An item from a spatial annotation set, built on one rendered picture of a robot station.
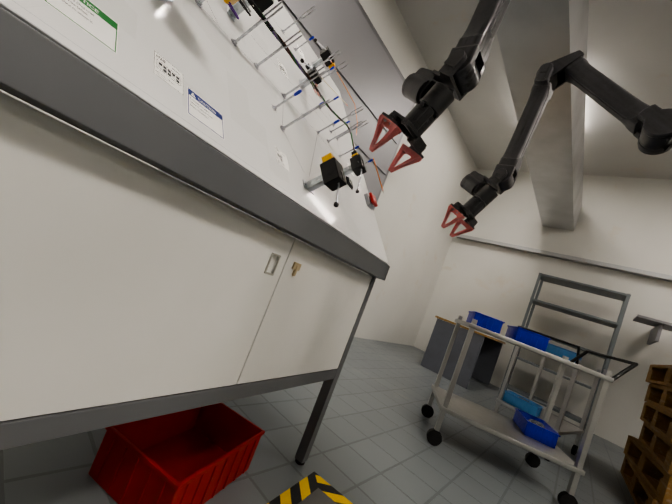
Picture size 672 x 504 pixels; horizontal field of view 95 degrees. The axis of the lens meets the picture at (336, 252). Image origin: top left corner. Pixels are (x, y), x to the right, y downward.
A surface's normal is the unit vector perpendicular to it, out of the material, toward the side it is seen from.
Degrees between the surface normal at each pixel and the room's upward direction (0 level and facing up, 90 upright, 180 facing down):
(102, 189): 90
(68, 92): 90
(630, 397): 90
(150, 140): 90
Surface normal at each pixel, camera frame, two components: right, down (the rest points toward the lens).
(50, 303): 0.81, 0.28
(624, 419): -0.59, -0.29
